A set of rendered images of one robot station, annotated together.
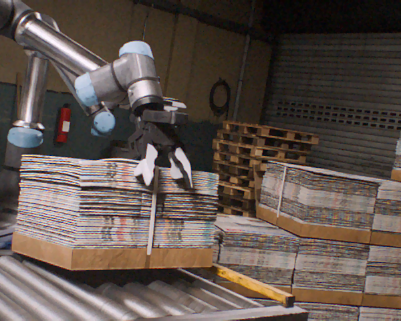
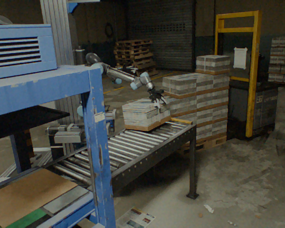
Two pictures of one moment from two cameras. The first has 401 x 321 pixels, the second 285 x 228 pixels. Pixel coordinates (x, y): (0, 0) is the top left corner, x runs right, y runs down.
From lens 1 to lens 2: 1.25 m
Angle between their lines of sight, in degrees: 18
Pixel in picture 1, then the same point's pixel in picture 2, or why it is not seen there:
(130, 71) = (145, 80)
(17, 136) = not seen: hidden behind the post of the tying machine
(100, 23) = not seen: hidden behind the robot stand
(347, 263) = (191, 102)
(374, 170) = (174, 47)
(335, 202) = (186, 87)
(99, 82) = (137, 84)
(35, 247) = (134, 127)
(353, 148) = (165, 41)
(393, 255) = (202, 96)
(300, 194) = (176, 87)
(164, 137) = (158, 95)
